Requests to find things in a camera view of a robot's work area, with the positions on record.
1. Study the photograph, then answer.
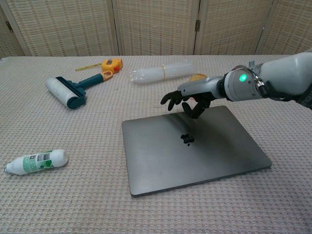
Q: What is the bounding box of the fruit jelly cup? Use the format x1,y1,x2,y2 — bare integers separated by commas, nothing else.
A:
189,73,208,82

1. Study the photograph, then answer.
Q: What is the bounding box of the beige woven tablecloth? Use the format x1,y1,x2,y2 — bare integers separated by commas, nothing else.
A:
0,55,312,234

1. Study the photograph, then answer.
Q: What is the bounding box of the teal white lint roller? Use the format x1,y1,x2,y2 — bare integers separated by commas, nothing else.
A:
45,71,114,110

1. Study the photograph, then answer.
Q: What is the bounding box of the silver laptop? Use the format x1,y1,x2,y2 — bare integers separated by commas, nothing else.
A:
121,105,273,198

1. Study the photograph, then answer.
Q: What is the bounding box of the white green plastic bottle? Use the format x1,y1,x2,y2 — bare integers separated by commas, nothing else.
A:
3,149,68,176

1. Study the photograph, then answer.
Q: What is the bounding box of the woven folding screen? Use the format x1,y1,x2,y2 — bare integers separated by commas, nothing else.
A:
0,0,312,59

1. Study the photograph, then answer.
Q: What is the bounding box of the bundle of clear plastic straws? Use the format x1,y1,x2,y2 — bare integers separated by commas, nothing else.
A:
130,61,195,85

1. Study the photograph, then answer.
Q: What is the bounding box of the yellow tape measure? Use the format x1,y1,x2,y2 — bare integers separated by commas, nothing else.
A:
75,58,123,74

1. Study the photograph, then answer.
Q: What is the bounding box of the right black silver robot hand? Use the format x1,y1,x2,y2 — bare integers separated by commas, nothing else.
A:
160,75,225,119

